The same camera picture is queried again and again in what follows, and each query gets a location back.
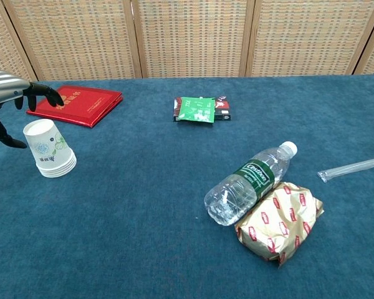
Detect clear plastic water bottle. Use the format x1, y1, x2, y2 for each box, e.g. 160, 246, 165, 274
203, 141, 299, 227

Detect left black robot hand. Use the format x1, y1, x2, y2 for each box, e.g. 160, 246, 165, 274
0, 68, 65, 150

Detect red certificate booklet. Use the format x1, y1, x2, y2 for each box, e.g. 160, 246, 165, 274
26, 85, 124, 128

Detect green and black snack packet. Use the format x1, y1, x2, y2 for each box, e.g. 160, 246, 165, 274
173, 97, 233, 123

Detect clear plastic wrapped straw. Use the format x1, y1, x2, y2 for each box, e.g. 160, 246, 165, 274
317, 155, 374, 183

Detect gold foil wrapped package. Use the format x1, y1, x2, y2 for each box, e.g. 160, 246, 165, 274
234, 181, 325, 268

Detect floral print white paper cup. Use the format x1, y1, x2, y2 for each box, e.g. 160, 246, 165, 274
22, 118, 75, 169

